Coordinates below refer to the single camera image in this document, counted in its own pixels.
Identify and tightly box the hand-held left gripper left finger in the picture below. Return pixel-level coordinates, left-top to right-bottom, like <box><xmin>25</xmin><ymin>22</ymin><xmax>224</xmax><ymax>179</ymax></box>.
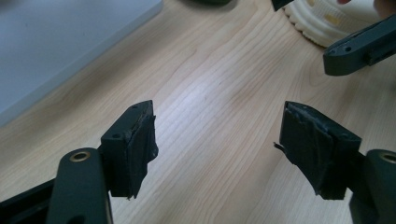
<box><xmin>100</xmin><ymin>99</ymin><xmax>159</xmax><ymax>200</ymax></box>

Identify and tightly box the cream clog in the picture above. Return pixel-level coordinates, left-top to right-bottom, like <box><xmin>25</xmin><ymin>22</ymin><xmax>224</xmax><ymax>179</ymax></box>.
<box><xmin>283</xmin><ymin>0</ymin><xmax>387</xmax><ymax>49</ymax></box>

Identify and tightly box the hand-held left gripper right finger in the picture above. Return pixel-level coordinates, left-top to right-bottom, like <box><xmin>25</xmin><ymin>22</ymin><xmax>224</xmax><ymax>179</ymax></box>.
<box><xmin>274</xmin><ymin>100</ymin><xmax>362</xmax><ymax>201</ymax></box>

